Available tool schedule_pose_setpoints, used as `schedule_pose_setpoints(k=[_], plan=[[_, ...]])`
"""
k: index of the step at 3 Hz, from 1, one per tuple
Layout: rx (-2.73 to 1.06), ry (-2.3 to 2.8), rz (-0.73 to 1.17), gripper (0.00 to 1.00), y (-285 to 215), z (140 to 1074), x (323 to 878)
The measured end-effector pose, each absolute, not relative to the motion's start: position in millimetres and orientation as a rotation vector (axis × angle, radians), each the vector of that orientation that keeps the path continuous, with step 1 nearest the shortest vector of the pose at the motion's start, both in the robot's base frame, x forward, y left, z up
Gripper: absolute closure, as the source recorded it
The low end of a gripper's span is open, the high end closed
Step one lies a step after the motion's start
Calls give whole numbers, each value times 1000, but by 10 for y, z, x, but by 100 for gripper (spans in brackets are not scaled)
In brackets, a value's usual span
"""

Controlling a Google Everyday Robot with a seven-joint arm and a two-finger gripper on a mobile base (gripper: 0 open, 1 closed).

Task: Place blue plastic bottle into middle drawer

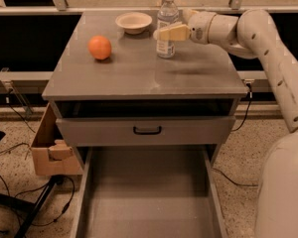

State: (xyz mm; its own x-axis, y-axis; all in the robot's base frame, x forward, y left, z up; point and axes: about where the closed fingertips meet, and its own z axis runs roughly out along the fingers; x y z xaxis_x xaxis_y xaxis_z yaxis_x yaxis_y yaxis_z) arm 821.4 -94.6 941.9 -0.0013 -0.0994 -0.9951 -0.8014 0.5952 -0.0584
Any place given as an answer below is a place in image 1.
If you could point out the cardboard box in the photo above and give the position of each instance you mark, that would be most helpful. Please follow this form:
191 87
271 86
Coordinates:
51 154

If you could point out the clear plastic water bottle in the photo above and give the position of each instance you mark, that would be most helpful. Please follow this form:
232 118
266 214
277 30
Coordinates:
167 15

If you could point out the metal railing frame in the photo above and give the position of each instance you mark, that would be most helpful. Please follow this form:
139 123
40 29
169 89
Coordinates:
23 16

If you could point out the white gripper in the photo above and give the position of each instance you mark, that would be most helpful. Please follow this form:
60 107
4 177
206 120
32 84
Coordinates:
202 28

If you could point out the black tripod stand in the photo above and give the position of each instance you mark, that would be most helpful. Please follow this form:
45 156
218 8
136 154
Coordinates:
26 211

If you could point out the white paper bowl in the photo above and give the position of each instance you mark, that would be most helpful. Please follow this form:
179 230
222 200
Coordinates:
133 23

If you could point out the grey upper drawer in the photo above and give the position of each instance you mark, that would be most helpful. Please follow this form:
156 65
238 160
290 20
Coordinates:
84 132

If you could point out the grey drawer cabinet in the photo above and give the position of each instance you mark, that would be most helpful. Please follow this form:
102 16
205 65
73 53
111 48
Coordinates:
198 81

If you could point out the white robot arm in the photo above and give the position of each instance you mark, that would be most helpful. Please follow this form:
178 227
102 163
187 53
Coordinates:
254 35

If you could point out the grey open middle drawer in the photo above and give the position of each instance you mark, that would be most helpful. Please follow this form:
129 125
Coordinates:
148 192

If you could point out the orange fruit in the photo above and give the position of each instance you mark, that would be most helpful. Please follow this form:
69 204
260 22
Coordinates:
99 47

